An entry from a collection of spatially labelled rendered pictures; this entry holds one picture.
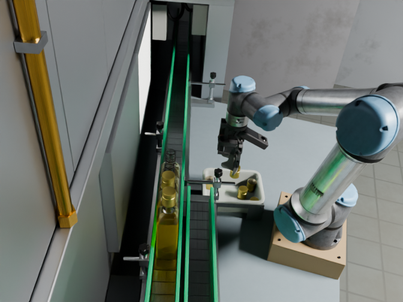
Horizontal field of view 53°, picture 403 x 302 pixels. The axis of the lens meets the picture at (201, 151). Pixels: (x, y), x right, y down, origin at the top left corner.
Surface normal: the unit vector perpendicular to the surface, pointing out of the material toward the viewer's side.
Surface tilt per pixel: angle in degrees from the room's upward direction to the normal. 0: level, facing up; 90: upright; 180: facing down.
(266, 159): 0
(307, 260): 90
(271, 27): 82
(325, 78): 82
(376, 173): 0
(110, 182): 90
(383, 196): 0
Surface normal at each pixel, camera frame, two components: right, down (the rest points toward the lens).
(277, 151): 0.07, -0.77
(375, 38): -0.26, 0.60
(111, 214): 0.00, 0.64
